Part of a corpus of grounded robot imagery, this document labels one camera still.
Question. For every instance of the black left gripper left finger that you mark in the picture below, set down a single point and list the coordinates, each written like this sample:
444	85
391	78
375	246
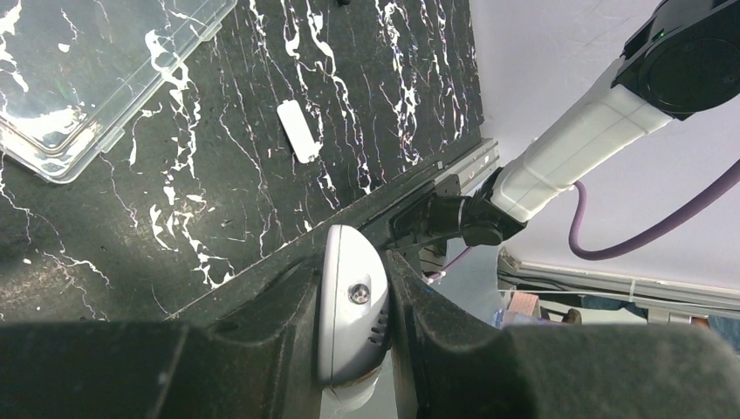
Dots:
257	362

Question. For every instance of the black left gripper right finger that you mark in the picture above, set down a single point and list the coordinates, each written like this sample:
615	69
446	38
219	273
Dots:
449	364

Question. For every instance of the white remote control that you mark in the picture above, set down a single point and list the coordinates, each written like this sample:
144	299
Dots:
353	318

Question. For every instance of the white battery cover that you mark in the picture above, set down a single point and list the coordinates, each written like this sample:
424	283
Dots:
294	123

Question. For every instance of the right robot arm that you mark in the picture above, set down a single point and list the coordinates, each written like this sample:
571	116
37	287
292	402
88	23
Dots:
684	60

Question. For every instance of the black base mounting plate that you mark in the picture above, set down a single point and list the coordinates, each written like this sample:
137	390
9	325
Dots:
454	172

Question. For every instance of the clear plastic organizer box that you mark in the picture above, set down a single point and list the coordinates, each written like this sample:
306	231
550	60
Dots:
74	73

